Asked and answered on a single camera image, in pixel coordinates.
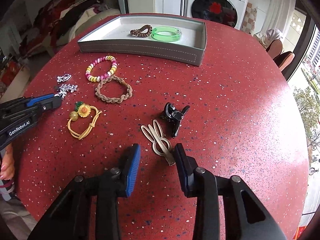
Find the pile of clothes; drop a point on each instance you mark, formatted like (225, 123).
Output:
(53, 22)

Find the white washing machine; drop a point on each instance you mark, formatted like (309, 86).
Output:
(227, 12)

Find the white hooded garment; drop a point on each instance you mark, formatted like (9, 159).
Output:
(265, 39)

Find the grey jewelry tray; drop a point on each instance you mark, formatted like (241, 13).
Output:
(114, 37)

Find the silver heart hair clip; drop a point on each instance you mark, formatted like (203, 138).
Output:
(63, 78)

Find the brown round chair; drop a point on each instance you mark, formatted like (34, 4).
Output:
(275, 48)
(284, 59)

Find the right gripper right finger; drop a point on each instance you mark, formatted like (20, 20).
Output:
(245, 215)

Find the checkered beige cloth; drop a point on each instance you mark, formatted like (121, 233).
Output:
(250, 17)

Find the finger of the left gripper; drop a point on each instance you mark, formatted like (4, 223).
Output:
(50, 102)
(34, 101)

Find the green leather sofa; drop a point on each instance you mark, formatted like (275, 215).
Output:
(97, 17)

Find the beige rabbit hair clip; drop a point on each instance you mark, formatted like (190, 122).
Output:
(160, 144)

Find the silver star hair clip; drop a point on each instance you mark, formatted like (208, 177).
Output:
(62, 90)

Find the black claw hair clip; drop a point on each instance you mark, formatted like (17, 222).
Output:
(174, 116)

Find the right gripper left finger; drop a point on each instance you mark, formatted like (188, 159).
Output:
(69, 215)

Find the green translucent bangle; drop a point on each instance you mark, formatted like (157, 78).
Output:
(166, 34)

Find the person's left hand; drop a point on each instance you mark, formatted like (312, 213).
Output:
(7, 164)

